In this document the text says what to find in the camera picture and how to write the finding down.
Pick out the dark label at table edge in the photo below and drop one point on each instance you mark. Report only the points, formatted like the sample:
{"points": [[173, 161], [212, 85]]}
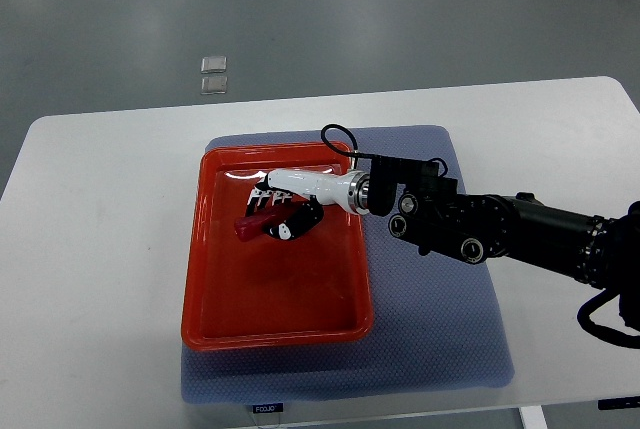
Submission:
{"points": [[619, 403]]}

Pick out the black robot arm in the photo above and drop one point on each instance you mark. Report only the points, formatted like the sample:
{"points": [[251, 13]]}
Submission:
{"points": [[424, 208]]}

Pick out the black label tag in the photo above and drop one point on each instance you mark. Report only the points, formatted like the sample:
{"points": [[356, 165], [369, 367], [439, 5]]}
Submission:
{"points": [[268, 408]]}

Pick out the red pepper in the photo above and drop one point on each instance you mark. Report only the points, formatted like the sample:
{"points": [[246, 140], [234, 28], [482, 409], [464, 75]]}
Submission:
{"points": [[249, 227]]}

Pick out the upper floor outlet plate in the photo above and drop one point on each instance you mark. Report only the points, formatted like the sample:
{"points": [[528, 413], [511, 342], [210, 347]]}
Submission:
{"points": [[213, 64]]}

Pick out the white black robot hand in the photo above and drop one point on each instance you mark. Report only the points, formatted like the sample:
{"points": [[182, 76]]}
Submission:
{"points": [[309, 192]]}

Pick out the white table leg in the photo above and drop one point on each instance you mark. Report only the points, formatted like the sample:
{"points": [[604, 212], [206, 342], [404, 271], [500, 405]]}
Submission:
{"points": [[532, 417]]}

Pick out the red plastic tray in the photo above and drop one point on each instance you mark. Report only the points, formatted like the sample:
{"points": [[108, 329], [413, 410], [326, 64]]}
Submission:
{"points": [[267, 292]]}

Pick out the blue-grey mesh mat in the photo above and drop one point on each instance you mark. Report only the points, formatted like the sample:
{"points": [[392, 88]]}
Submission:
{"points": [[436, 326]]}

